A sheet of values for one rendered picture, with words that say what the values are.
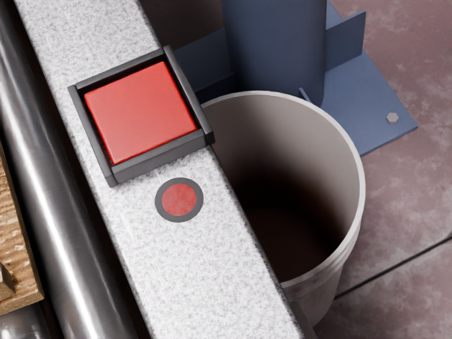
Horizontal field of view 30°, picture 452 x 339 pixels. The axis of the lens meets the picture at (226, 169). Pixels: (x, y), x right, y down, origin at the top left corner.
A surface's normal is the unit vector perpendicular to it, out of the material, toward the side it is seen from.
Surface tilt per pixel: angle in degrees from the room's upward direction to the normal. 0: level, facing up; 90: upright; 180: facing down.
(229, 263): 0
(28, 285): 0
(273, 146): 87
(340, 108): 0
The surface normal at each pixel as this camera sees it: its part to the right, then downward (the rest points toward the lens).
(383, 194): -0.09, -0.43
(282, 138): -0.31, 0.84
